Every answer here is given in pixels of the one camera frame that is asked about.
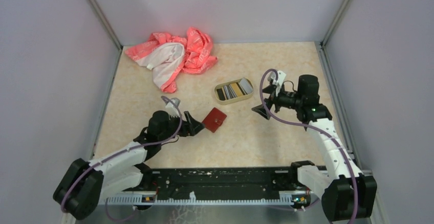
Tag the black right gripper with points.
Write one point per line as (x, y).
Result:
(260, 110)

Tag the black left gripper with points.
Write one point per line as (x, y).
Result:
(192, 127)

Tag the red card holder wallet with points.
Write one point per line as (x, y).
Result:
(214, 120)

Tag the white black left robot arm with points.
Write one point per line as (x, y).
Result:
(87, 183)

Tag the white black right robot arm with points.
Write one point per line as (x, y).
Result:
(345, 192)

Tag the beige oval card tray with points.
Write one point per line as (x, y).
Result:
(233, 91)

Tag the pink white crumpled cloth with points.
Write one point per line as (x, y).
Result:
(168, 55)

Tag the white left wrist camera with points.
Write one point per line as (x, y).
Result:
(172, 107)

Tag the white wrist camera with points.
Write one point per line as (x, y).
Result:
(276, 79)
(172, 107)

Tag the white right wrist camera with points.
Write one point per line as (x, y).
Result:
(276, 79)

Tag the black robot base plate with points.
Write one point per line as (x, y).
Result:
(245, 183)

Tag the white slotted cable duct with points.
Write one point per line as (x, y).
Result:
(141, 199)

